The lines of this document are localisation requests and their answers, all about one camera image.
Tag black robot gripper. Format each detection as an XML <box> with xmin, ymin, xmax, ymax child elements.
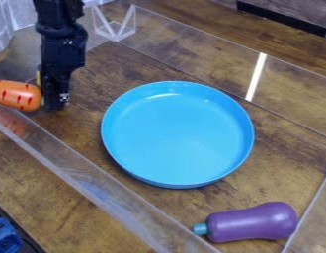
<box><xmin>33</xmin><ymin>0</ymin><xmax>87</xmax><ymax>111</ymax></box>

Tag orange toy carrot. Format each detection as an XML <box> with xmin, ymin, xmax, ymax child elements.
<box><xmin>0</xmin><ymin>79</ymin><xmax>42</xmax><ymax>112</ymax></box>

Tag blue round tray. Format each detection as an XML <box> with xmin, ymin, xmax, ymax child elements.
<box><xmin>99</xmin><ymin>81</ymin><xmax>254</xmax><ymax>189</ymax></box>

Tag yellow toy lemon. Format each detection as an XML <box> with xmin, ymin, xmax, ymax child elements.
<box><xmin>35</xmin><ymin>70</ymin><xmax>42</xmax><ymax>87</ymax></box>

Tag white mesh curtain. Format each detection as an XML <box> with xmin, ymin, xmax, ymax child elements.
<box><xmin>0</xmin><ymin>0</ymin><xmax>113</xmax><ymax>53</ymax></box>

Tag blue object at corner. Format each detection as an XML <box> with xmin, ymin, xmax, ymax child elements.
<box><xmin>0</xmin><ymin>217</ymin><xmax>22</xmax><ymax>253</ymax></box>

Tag purple toy eggplant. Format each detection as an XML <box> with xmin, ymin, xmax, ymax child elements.
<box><xmin>192</xmin><ymin>202</ymin><xmax>297</xmax><ymax>243</ymax></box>

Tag clear acrylic barrier frame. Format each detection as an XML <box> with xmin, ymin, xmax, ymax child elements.
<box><xmin>0</xmin><ymin>3</ymin><xmax>326</xmax><ymax>253</ymax></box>

